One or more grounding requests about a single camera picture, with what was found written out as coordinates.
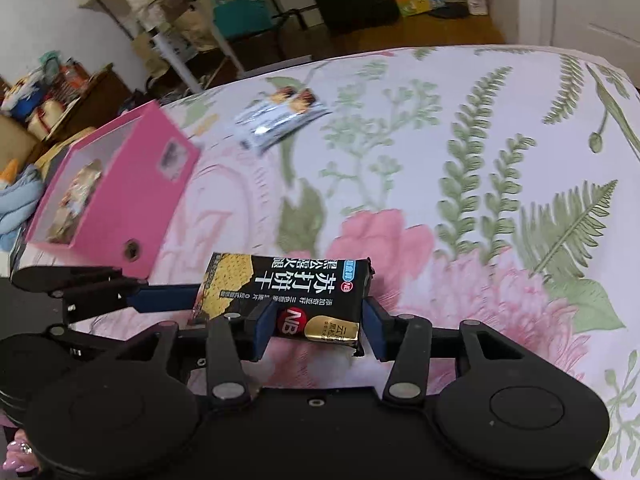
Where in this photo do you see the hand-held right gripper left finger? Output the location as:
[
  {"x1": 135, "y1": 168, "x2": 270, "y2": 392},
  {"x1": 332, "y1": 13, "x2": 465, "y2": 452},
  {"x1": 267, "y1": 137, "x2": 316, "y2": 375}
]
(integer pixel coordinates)
[{"x1": 114, "y1": 304, "x2": 277, "y2": 403}]

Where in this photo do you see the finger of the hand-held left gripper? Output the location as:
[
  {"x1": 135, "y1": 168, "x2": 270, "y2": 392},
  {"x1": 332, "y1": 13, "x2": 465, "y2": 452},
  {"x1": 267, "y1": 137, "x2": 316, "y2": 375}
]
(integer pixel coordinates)
[
  {"x1": 46, "y1": 310, "x2": 213, "y2": 356},
  {"x1": 10, "y1": 265, "x2": 202, "y2": 321}
]

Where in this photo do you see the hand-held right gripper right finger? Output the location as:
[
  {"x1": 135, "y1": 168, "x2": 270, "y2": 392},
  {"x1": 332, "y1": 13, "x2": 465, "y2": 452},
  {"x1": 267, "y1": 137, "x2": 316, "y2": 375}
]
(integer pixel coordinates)
[{"x1": 360, "y1": 298, "x2": 523, "y2": 403}]

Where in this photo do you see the black cracker packet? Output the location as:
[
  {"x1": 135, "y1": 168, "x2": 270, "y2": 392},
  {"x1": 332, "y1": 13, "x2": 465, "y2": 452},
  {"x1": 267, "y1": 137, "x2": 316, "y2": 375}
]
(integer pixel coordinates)
[{"x1": 192, "y1": 251, "x2": 375, "y2": 359}]

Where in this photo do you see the pink storage box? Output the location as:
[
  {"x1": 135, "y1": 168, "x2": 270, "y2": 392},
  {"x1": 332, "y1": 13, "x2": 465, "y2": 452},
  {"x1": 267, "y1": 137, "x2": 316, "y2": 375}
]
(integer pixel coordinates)
[{"x1": 24, "y1": 100, "x2": 202, "y2": 281}]

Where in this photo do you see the clear bag of orange snacks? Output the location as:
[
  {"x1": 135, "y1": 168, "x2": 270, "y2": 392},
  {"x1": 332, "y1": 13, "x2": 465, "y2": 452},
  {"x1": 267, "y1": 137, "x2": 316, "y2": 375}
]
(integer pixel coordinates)
[{"x1": 47, "y1": 159, "x2": 104, "y2": 243}]

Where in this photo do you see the person's left hand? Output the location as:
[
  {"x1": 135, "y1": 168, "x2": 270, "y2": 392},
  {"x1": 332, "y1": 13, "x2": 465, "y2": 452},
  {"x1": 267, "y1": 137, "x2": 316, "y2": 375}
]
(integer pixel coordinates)
[{"x1": 0, "y1": 410, "x2": 38, "y2": 473}]

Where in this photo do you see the blue plush toy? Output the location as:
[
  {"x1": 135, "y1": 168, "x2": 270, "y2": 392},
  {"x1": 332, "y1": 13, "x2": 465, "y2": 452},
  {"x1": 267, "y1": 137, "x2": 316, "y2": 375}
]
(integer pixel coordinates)
[{"x1": 0, "y1": 160, "x2": 46, "y2": 251}]

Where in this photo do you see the yellow cloth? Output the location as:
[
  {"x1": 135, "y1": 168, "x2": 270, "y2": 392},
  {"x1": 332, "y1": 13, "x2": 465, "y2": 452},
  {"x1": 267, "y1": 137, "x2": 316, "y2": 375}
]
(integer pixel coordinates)
[{"x1": 34, "y1": 127, "x2": 93, "y2": 168}]

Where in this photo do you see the floral bedsheet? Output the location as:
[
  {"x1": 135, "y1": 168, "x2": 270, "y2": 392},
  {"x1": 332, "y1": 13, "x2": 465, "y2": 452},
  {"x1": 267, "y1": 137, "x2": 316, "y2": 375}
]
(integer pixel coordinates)
[{"x1": 10, "y1": 45, "x2": 640, "y2": 480}]

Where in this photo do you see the silver snack packet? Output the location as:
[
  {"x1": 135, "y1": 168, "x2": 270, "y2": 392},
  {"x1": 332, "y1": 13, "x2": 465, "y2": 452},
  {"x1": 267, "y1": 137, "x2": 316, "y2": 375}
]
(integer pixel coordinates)
[{"x1": 234, "y1": 86, "x2": 329, "y2": 157}]

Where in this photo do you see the cardboard box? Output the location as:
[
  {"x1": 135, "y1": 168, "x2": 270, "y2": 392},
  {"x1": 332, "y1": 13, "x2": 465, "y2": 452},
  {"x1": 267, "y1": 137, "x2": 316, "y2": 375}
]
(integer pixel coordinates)
[{"x1": 0, "y1": 112, "x2": 38, "y2": 168}]

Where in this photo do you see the cream jar with red ribbon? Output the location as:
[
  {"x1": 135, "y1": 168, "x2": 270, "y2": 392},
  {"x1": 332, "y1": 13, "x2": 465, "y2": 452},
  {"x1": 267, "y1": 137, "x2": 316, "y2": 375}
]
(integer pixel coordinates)
[{"x1": 27, "y1": 99, "x2": 65, "y2": 137}]

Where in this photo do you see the white metal rack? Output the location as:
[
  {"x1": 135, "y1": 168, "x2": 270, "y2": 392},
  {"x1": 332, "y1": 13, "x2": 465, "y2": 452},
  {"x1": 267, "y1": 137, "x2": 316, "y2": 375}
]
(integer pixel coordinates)
[{"x1": 77, "y1": 0, "x2": 248, "y2": 93}]

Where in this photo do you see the blue and white plush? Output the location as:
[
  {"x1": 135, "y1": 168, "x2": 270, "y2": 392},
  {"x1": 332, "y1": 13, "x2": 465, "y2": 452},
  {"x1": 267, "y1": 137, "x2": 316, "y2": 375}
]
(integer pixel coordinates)
[{"x1": 2, "y1": 91, "x2": 36, "y2": 117}]

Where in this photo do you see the brown paper bag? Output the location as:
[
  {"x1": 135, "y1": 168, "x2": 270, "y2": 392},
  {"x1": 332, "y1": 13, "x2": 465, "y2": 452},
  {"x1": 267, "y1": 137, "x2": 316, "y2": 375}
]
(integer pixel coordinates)
[{"x1": 170, "y1": 7, "x2": 218, "y2": 53}]

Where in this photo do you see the teal bag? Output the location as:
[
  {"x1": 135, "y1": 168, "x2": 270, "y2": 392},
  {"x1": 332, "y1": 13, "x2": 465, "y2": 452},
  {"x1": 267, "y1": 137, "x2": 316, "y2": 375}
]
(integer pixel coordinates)
[{"x1": 212, "y1": 0, "x2": 273, "y2": 38}]

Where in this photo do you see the white door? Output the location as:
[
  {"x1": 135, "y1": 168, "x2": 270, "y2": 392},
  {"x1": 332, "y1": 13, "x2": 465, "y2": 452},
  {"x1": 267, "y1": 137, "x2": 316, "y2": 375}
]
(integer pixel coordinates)
[{"x1": 505, "y1": 0, "x2": 640, "y2": 71}]

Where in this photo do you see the white wire rack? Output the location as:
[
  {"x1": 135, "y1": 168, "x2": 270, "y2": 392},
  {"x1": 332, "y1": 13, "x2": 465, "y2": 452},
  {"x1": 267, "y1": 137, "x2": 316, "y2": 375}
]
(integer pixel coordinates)
[{"x1": 47, "y1": 60, "x2": 93, "y2": 106}]

